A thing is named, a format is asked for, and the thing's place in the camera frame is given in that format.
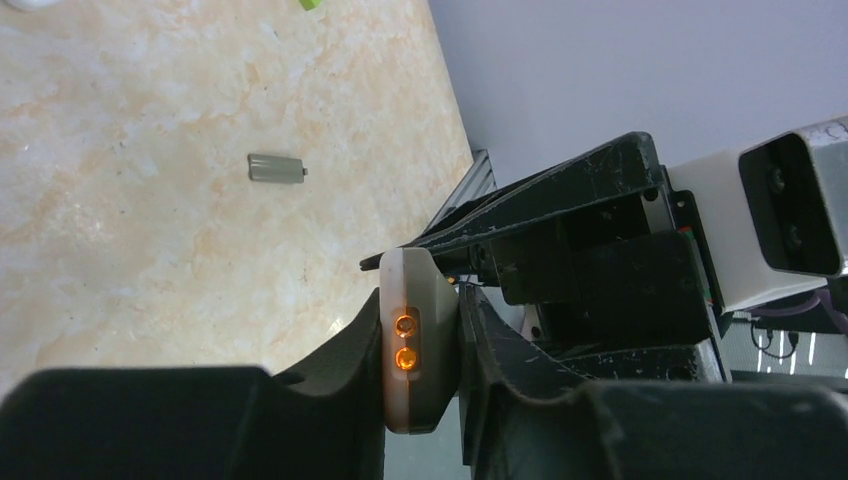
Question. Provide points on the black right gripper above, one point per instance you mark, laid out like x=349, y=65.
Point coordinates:
x=614, y=299

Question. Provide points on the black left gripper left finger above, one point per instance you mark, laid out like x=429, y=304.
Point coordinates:
x=322, y=418

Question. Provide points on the grey remote control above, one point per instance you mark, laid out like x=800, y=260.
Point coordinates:
x=418, y=311

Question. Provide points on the light green block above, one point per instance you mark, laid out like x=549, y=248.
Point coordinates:
x=309, y=5

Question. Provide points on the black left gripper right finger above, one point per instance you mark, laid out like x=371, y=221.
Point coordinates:
x=646, y=429

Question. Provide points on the grey battery cover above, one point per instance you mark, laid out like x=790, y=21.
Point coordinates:
x=276, y=169

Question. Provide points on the aluminium frame rail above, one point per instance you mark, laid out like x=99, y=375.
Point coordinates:
x=478, y=181

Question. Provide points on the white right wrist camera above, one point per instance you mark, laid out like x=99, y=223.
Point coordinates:
x=774, y=215

